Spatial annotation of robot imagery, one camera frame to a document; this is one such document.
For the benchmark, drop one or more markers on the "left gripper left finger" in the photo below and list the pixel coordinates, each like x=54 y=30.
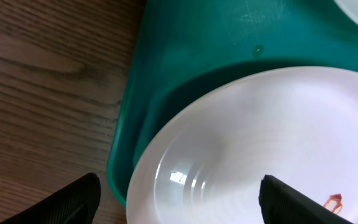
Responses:
x=76 y=203

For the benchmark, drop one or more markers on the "teal plastic tray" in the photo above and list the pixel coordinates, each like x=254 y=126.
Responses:
x=187 y=48

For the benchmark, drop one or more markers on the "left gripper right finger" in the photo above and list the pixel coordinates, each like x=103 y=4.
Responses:
x=282 y=204

